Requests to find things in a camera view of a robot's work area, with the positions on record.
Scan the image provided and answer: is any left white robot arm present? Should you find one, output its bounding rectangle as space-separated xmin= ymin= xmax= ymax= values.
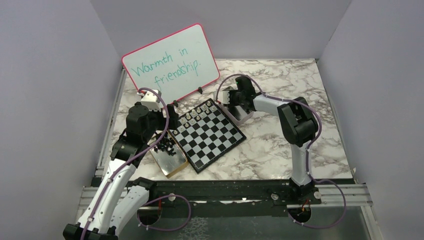
xmin=62 ymin=102 xmax=179 ymax=240

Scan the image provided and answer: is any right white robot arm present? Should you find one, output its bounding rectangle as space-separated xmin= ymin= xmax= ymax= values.
xmin=227 ymin=74 xmax=320 ymax=204

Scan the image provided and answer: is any silver tin with white pieces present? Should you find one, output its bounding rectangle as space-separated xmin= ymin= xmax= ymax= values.
xmin=218 ymin=103 xmax=254 ymax=126

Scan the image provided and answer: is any pile of black chess pieces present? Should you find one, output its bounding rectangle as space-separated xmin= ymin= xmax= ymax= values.
xmin=153 ymin=136 xmax=177 ymax=156

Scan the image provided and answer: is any gold tin with black pieces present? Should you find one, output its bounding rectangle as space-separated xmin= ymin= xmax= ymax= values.
xmin=149 ymin=131 xmax=189 ymax=179

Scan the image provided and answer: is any black white chessboard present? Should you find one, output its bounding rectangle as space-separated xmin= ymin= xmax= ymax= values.
xmin=169 ymin=98 xmax=247 ymax=174

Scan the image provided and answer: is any pink framed whiteboard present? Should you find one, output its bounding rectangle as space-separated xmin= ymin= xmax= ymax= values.
xmin=121 ymin=23 xmax=221 ymax=104

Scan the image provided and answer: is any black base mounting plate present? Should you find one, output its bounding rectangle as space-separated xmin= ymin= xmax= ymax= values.
xmin=91 ymin=177 xmax=357 ymax=220

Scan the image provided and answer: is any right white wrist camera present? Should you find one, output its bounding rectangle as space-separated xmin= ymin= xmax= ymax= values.
xmin=219 ymin=86 xmax=234 ymax=106

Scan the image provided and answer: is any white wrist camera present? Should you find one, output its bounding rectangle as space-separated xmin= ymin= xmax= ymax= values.
xmin=219 ymin=86 xmax=234 ymax=106
xmin=140 ymin=91 xmax=162 ymax=112

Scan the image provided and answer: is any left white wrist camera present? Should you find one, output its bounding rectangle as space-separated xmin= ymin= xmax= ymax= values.
xmin=140 ymin=91 xmax=162 ymax=112

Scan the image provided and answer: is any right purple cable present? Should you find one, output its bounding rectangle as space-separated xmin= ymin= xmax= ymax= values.
xmin=215 ymin=73 xmax=348 ymax=230

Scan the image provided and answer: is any aluminium rail frame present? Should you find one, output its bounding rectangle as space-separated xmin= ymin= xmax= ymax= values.
xmin=63 ymin=73 xmax=372 ymax=240

